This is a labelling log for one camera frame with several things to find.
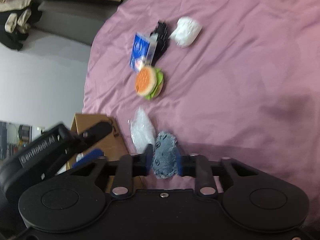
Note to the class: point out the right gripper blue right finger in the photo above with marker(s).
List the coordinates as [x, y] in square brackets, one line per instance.
[179, 155]

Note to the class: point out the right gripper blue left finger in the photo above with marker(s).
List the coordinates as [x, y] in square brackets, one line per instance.
[146, 159]

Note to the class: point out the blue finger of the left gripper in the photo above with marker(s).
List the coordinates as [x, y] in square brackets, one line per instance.
[94, 154]

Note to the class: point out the small blue-grey octopus plush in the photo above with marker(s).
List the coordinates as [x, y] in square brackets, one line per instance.
[164, 164]

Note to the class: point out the brown cardboard box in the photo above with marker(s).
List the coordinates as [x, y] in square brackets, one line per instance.
[101, 161]

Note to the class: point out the clear bag white filling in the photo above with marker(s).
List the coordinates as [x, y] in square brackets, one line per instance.
[142, 131]

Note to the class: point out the burger plush toy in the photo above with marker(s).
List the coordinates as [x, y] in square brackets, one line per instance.
[149, 82]

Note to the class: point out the blue tissue pack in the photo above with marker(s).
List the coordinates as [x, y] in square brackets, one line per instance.
[142, 52]

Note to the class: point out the black knitted glove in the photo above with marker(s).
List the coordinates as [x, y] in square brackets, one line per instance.
[161, 35]

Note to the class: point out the white soft ball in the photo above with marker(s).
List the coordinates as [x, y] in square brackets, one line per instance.
[186, 31]

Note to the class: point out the pink bed sheet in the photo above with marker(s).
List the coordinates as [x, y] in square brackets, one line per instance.
[247, 88]

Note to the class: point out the hanging black beige jacket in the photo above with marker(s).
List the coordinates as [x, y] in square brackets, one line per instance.
[17, 17]

